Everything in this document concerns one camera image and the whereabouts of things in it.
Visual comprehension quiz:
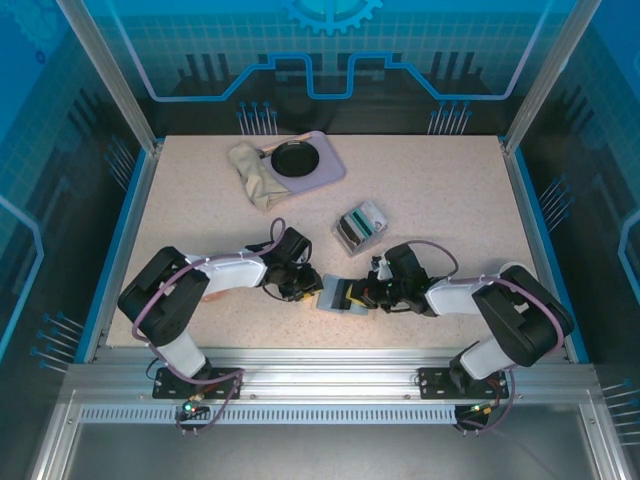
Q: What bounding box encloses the black round plate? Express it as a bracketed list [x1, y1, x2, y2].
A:
[270, 141, 321, 178]

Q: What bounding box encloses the aluminium frame post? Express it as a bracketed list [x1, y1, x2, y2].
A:
[55, 0, 164, 155]
[501, 0, 604, 155]

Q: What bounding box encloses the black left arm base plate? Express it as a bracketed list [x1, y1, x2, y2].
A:
[152, 366, 245, 400]

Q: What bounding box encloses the connector with green light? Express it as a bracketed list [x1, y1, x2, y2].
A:
[180, 394, 211, 420]
[457, 399, 503, 419]

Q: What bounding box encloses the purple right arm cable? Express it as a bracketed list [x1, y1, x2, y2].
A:
[397, 239, 569, 374]

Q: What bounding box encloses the white leather card holder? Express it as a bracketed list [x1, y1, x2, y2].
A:
[314, 272, 372, 318]

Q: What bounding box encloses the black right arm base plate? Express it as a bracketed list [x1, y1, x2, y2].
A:
[417, 366, 519, 400]

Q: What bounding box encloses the aluminium side rail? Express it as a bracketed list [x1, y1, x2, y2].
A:
[499, 142, 591, 364]
[82, 142, 164, 364]

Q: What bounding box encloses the aluminium frame rail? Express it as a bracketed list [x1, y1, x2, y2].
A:
[64, 346, 601, 407]

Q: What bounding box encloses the lavender plastic tray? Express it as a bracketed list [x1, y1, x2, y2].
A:
[257, 130, 347, 195]

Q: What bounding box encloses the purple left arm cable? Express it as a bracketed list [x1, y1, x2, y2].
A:
[130, 217, 289, 351]

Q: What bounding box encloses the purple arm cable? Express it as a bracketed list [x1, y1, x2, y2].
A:
[397, 239, 569, 374]
[130, 217, 289, 351]

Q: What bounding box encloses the beige cloth napkin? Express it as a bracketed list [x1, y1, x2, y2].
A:
[228, 142, 292, 215]

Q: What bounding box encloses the wooden chopstick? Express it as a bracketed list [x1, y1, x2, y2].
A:
[260, 132, 311, 153]

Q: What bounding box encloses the teal card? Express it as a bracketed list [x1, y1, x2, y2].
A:
[351, 208, 375, 235]

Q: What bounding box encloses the clear plastic card box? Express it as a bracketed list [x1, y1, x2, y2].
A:
[330, 199, 391, 259]

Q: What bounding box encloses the slotted cable duct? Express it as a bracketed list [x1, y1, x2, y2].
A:
[78, 405, 460, 426]

